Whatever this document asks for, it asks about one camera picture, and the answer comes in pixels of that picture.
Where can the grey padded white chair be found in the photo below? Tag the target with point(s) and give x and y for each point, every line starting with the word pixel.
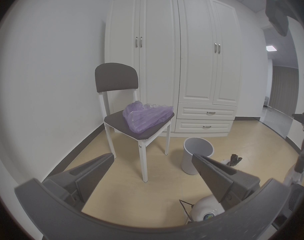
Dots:
pixel 117 79

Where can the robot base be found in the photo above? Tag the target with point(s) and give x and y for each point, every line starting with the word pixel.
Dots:
pixel 204 207

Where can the pale grey trash bin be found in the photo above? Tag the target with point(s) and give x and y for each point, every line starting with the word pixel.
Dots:
pixel 187 159

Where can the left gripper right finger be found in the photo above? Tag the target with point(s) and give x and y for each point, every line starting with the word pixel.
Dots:
pixel 217 179

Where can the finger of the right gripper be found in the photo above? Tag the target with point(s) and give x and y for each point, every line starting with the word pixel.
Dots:
pixel 301 118

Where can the grey curtain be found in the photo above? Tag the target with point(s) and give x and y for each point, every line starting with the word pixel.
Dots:
pixel 283 89

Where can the ceiling light panel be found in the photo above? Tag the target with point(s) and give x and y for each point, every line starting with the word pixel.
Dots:
pixel 271 48

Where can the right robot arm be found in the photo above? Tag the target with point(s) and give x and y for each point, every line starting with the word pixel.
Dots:
pixel 303 154

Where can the crumpled black plastic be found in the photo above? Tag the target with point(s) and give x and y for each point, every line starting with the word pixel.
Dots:
pixel 234 159

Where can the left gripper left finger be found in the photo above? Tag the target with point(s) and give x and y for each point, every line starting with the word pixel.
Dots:
pixel 92 176

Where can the white wardrobe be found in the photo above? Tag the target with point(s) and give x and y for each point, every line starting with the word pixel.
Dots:
pixel 197 59

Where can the white paper scrap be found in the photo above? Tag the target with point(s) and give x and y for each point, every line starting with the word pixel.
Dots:
pixel 225 162

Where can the purple plastic bag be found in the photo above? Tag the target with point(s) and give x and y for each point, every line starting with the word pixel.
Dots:
pixel 144 116

